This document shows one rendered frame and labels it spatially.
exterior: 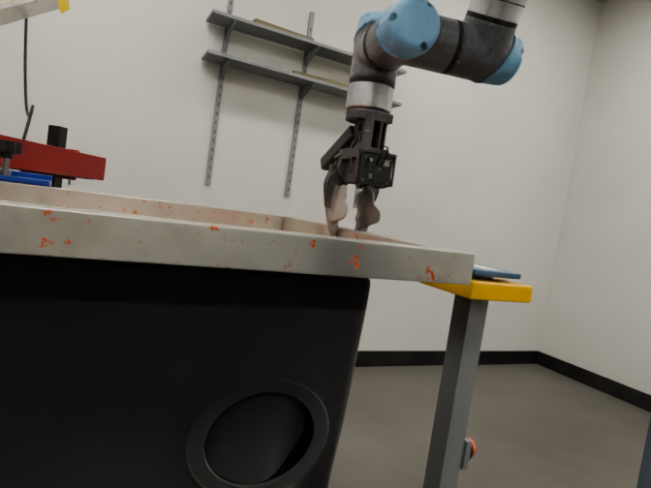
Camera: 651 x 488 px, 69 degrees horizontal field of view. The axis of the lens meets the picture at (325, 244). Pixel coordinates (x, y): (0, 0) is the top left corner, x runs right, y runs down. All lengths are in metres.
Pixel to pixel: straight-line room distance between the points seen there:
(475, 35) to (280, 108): 2.24
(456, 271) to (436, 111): 2.95
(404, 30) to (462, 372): 0.53
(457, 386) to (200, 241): 0.54
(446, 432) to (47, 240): 0.67
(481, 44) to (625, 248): 3.43
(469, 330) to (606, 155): 3.57
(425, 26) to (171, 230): 0.44
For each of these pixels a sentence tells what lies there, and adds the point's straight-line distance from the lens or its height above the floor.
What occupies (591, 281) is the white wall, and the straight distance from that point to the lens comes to 4.21.
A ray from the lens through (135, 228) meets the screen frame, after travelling 0.43.
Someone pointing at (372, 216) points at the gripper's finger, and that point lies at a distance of 0.80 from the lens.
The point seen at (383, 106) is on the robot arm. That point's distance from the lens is 0.78.
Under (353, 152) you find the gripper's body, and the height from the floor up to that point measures 1.12.
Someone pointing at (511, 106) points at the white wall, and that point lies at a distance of 3.96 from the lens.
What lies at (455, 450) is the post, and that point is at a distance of 0.90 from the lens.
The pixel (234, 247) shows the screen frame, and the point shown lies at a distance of 0.44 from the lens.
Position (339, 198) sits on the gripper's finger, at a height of 1.05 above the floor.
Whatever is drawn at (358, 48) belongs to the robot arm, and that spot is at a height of 1.28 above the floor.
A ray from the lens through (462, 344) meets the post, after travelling 0.82.
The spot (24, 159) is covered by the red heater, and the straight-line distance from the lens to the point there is 1.72.
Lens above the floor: 1.03
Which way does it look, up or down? 4 degrees down
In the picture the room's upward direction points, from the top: 8 degrees clockwise
